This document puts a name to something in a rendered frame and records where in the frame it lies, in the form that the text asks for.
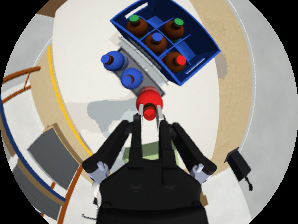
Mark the brown bottle with red cap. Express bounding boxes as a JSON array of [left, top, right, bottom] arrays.
[[162, 52, 186, 73]]

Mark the red bottle with pale pink label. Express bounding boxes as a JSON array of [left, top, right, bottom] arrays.
[[136, 86, 163, 121]]

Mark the blue crate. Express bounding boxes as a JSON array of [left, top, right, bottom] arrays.
[[110, 0, 221, 86]]

